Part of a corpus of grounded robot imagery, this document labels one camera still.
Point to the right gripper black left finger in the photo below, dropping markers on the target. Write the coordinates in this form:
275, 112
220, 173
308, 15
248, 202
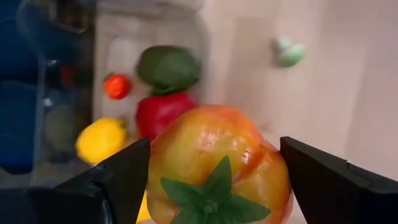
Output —
130, 177

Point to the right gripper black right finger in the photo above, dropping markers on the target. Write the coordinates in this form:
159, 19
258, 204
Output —
317, 186

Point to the yellow toy lemon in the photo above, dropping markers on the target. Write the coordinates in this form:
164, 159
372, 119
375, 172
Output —
101, 140

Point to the red toy apple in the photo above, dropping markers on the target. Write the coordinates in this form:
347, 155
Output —
161, 113

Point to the large orange toy tomato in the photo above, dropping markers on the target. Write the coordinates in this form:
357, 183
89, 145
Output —
202, 140

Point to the small red toy tomato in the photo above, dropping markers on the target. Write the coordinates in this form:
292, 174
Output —
117, 87

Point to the dark green toy avocado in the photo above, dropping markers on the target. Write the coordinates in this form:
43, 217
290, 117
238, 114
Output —
168, 68

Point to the yellow toy fruit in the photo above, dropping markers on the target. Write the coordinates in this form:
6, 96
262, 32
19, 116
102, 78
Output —
143, 211

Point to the clear plastic bin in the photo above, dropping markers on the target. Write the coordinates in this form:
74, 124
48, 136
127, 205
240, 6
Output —
121, 53

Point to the green cap toy mushroom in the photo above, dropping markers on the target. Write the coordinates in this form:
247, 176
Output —
290, 54

